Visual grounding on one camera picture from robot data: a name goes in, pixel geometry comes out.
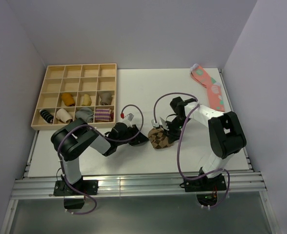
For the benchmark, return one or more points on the pale yellow rolled sock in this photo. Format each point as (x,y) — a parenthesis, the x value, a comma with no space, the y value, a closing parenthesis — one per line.
(86,100)

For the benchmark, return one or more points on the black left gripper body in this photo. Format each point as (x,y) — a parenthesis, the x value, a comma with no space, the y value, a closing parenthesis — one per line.
(130,132)

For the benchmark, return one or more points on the black box under rail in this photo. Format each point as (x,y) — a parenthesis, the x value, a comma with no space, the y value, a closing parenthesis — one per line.
(73,203)

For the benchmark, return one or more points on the grey blue rolled sock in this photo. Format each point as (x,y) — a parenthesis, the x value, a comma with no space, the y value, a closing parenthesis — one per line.
(86,114)

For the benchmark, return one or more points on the mustard rolled sock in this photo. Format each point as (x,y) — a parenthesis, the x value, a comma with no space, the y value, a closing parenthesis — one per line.
(68,99)

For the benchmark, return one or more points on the brown argyle sock pair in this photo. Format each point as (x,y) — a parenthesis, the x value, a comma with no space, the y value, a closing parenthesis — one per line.
(158,139)

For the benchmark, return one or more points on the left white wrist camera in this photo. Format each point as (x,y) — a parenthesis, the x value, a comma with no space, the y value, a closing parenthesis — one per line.
(127,118)

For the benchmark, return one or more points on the cream rolled sock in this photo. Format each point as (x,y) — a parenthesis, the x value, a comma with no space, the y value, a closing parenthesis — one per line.
(63,116)

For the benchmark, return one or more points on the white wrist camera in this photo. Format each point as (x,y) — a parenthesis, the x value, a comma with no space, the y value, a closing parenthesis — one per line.
(160,123)
(127,118)

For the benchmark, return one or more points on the wooden compartment tray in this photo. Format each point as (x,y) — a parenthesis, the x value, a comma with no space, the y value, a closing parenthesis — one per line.
(76,79)

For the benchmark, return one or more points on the black white striped rolled sock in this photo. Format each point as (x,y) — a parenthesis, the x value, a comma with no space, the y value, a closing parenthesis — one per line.
(46,116)

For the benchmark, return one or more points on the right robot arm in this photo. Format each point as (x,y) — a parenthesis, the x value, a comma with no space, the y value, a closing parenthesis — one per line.
(226,135)

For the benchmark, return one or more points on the purple striped rolled sock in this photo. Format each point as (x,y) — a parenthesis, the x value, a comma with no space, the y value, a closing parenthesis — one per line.
(103,115)

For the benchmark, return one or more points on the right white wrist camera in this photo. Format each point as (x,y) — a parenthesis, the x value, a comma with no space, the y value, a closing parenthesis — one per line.
(160,123)

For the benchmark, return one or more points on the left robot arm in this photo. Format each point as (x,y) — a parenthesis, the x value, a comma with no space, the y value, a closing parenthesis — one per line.
(73,139)

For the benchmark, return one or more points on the pink patterned sock pair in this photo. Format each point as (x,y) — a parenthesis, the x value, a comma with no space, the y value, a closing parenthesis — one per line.
(213,88)

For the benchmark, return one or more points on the grey beige rolled sock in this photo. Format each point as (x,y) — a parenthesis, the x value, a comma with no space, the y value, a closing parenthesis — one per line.
(105,98)

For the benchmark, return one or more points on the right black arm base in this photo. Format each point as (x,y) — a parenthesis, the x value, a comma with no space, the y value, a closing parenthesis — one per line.
(204,184)

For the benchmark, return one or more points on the aluminium rail frame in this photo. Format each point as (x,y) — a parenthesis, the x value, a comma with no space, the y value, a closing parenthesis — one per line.
(148,201)

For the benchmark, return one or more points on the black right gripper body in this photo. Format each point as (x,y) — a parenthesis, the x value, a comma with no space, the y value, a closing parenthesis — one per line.
(175,126)

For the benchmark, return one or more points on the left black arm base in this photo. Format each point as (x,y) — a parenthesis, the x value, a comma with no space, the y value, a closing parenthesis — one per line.
(89,187)

